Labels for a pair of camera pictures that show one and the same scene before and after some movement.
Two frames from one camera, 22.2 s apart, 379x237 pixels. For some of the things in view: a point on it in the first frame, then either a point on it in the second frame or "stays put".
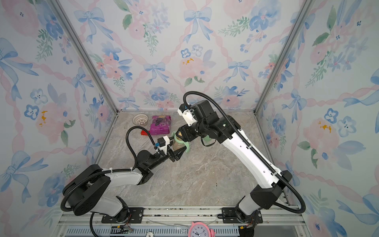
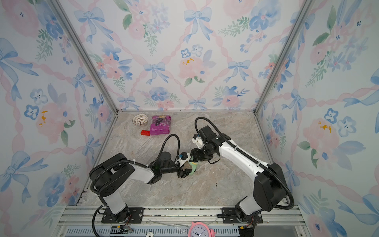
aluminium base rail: (277, 221) stays put
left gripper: (176, 153) → (184, 174)
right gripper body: (197, 129) → (202, 154)
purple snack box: (160, 125) stays put
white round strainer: (140, 119) stays put
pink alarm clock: (199, 229) stays put
